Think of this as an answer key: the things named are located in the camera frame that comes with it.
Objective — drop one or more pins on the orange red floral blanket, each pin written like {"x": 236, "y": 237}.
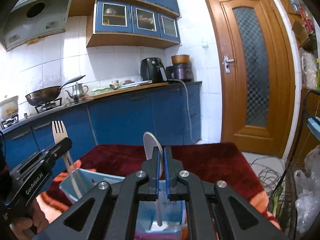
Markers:
{"x": 214, "y": 210}

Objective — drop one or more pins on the range hood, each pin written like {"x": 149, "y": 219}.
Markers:
{"x": 31, "y": 19}

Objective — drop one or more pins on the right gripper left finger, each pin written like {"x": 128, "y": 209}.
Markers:
{"x": 108, "y": 211}

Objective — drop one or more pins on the beige plastic spoon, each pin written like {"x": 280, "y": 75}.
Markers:
{"x": 150, "y": 141}

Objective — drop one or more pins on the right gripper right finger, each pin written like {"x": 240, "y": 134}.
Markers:
{"x": 214, "y": 210}

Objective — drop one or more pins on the black air fryer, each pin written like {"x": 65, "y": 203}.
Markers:
{"x": 150, "y": 69}

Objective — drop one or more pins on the beige plastic fork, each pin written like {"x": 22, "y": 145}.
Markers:
{"x": 60, "y": 133}

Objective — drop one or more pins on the blue utensil holder box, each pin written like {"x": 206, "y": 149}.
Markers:
{"x": 173, "y": 213}

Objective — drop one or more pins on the blue lower kitchen cabinets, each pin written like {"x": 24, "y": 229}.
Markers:
{"x": 170, "y": 112}

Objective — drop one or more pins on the clear plastic bags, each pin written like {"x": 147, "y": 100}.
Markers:
{"x": 307, "y": 203}

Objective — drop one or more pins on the rice cooker with brown pot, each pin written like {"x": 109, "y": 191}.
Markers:
{"x": 180, "y": 68}

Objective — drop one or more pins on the wooden door with glass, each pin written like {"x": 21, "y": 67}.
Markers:
{"x": 257, "y": 74}

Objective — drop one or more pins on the person left hand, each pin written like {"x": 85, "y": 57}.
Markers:
{"x": 37, "y": 219}

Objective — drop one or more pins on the steel kettle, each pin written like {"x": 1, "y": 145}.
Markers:
{"x": 79, "y": 91}

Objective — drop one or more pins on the black metal trolley rack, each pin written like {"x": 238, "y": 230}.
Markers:
{"x": 306, "y": 140}

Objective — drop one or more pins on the black wok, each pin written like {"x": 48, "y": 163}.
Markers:
{"x": 48, "y": 94}

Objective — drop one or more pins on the wooden wall shelf with bottles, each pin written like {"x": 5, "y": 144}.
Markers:
{"x": 302, "y": 24}

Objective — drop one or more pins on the white pot on stove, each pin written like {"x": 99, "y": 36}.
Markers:
{"x": 9, "y": 108}

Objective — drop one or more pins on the blue upper wall cabinets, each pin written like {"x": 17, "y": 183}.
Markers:
{"x": 147, "y": 23}

